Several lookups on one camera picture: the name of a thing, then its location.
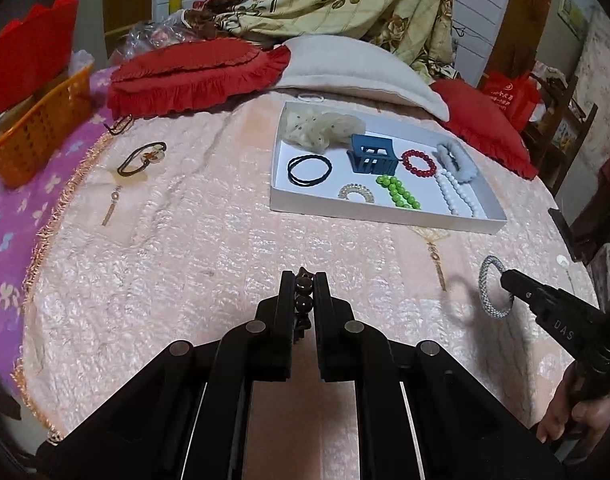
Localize wooden chair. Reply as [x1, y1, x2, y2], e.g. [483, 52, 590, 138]
[521, 73, 598, 196]

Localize white shallow cardboard box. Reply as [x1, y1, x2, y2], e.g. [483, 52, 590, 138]
[269, 101, 507, 234]

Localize right red ruffled cushion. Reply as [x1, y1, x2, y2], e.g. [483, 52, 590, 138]
[430, 79, 537, 181]

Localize green bead bracelet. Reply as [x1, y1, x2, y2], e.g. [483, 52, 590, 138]
[375, 173, 422, 212]

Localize pink quilted bedspread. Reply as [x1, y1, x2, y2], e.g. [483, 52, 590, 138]
[8, 89, 602, 446]

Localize light blue fluffy hair clip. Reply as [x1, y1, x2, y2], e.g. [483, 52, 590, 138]
[436, 140, 479, 184]

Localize white pillow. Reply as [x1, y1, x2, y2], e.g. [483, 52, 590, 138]
[275, 35, 449, 122]

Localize red shopping bag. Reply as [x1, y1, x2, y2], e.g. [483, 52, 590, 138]
[482, 72, 540, 132]

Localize person right hand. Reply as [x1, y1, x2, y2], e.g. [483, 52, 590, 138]
[536, 363, 610, 451]

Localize left red ruffled cushion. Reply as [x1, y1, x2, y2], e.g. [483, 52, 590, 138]
[107, 37, 291, 118]

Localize dark brown bead bracelet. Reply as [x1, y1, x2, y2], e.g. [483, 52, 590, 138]
[292, 266, 316, 346]

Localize brown flower hair tie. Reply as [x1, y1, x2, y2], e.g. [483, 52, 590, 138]
[116, 140, 169, 178]

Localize black elastic hair ties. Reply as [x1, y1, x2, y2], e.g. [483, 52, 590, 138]
[286, 153, 335, 188]

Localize shell fan hairpin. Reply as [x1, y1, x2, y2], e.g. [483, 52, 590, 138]
[556, 255, 573, 284]

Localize purple floral bedsheet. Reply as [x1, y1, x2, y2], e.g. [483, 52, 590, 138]
[0, 68, 112, 391]

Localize orange plastic basket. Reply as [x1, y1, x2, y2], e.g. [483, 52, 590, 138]
[0, 65, 96, 188]

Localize dark metal hair clip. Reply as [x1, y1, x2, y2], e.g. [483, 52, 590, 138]
[103, 115, 134, 136]

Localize red ruffled cushion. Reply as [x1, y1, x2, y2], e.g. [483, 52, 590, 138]
[107, 37, 291, 118]
[430, 79, 537, 181]

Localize red bead bracelet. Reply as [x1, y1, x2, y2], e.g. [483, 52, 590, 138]
[400, 148, 439, 179]

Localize blue plastic claw clip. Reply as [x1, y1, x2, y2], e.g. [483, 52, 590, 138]
[347, 134, 399, 176]

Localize white pearl bead bracelet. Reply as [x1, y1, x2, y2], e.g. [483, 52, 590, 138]
[434, 169, 486, 219]

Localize cream dotted fabric scrunchie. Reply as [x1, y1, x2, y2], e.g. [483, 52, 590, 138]
[280, 108, 366, 154]

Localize floral beige quilt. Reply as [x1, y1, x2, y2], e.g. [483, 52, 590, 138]
[187, 0, 454, 82]

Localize clear plastic bag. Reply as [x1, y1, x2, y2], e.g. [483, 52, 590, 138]
[116, 10, 198, 62]

